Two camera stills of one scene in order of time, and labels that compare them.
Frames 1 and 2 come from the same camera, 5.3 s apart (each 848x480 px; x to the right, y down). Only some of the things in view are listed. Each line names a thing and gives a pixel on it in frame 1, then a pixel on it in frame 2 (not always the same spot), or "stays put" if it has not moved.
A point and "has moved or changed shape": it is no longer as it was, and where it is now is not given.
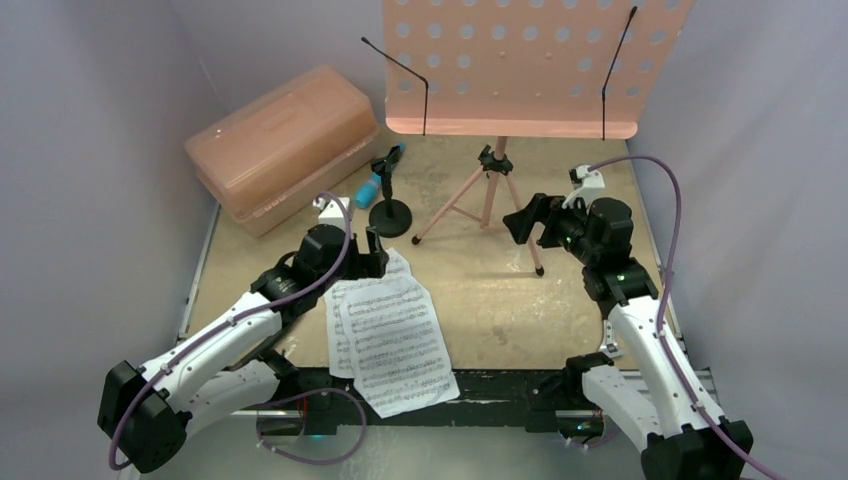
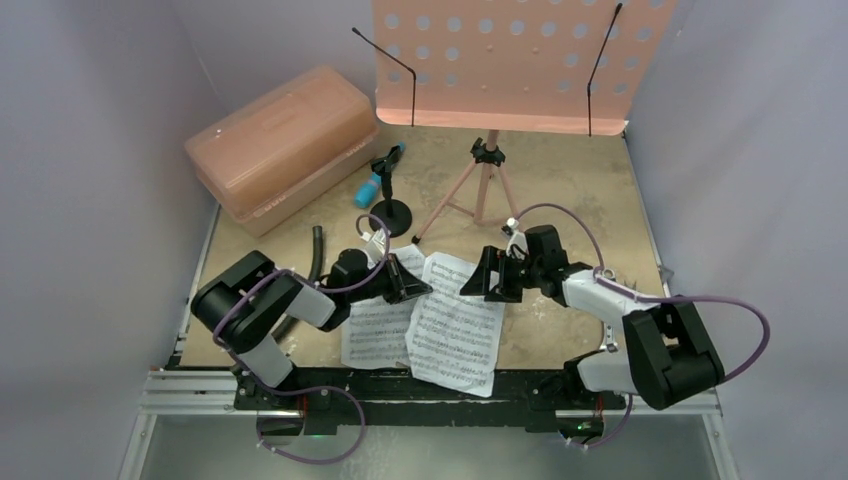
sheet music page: x=340 y=360 has moved or changed shape
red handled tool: x=608 y=345 stays put
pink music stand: x=497 y=69 has moved or changed shape
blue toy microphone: x=366 y=194 stays put
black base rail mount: x=547 y=399 stays put
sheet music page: x=400 y=358 to x=455 y=340
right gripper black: x=544 y=220 to x=508 y=274
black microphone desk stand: x=389 y=218 stays put
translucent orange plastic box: x=269 y=156 stays put
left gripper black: x=365 y=265 to x=401 y=284
